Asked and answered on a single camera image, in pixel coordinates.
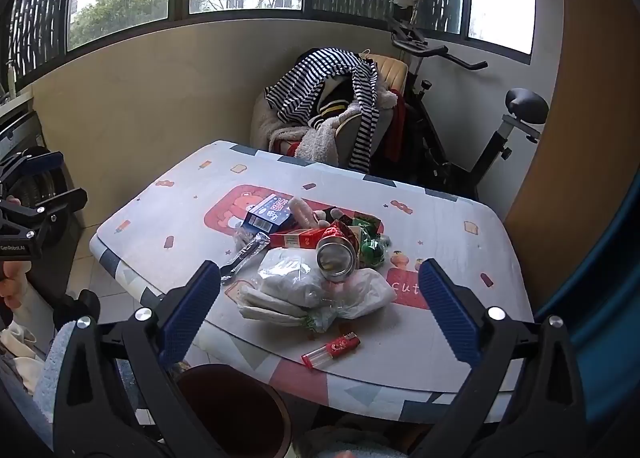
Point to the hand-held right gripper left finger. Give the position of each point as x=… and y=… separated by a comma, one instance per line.
x=192, y=308

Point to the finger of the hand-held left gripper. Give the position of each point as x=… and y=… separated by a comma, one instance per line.
x=60, y=205
x=35, y=163

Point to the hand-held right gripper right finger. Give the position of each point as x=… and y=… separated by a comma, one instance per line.
x=450, y=313

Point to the brown trash bin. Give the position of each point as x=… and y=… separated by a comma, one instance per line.
x=225, y=403

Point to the clear plastic bag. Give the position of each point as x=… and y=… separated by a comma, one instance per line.
x=290, y=273

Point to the person's left hand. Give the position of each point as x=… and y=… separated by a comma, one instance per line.
x=12, y=288

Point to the grey washing machine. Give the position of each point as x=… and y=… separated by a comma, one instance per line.
x=55, y=258

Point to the wrapped plastic spoon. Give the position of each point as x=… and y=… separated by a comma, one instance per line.
x=245, y=255

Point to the folding table with patterned cloth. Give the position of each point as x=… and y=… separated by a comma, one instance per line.
x=175, y=218

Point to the green snack wrapper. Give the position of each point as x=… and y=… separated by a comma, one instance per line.
x=372, y=248

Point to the blue carton box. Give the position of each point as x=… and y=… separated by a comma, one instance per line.
x=267, y=215

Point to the red lighter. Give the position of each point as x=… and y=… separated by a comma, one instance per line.
x=332, y=348

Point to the red cigarette box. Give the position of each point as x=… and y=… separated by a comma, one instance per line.
x=295, y=239

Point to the metal can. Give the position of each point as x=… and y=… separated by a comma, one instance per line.
x=336, y=258

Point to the person's left leg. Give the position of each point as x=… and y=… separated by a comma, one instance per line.
x=52, y=368

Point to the red snack wrapper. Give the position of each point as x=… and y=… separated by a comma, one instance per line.
x=345, y=230

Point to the pale pink tube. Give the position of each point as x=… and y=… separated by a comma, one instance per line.
x=302, y=210

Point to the teal cloth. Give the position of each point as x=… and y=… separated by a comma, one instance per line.
x=600, y=313

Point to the black exercise bike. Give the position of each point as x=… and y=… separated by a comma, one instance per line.
x=435, y=138

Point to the red cloth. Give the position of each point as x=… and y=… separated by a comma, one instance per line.
x=402, y=123

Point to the white fleece jacket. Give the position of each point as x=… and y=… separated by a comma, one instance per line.
x=320, y=143

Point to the beige chair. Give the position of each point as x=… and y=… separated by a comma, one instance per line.
x=390, y=70

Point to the striped shirt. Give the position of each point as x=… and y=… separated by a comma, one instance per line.
x=300, y=78

